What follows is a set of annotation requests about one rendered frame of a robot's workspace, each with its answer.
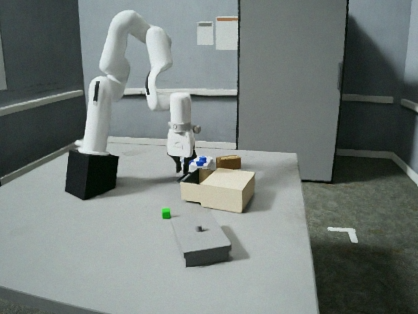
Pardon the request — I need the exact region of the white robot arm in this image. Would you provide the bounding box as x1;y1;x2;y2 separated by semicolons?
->
75;10;201;156

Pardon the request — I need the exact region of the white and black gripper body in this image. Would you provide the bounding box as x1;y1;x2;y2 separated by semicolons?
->
167;129;195;158

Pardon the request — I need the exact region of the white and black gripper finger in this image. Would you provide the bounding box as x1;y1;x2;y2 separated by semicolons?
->
183;148;197;174
167;153;182;173

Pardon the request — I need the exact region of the green block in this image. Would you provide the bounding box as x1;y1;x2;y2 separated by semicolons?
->
162;208;170;219

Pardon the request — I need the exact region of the brown cardboard box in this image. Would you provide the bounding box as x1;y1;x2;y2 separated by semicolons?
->
216;155;241;170

